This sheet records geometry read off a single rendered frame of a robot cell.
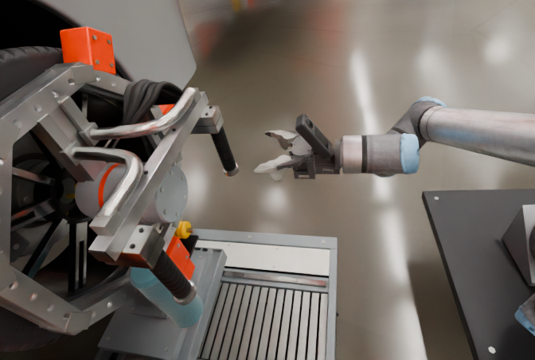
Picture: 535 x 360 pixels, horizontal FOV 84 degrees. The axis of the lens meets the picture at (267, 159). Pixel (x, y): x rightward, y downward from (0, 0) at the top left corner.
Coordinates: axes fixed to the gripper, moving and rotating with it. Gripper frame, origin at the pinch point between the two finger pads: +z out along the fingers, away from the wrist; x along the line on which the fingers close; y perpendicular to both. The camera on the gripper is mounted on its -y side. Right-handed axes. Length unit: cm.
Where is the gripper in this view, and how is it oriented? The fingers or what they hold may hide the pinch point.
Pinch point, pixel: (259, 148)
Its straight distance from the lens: 75.0
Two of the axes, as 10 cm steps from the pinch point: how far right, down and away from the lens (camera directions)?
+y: 1.8, 7.3, 6.6
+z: -9.7, 0.0, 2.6
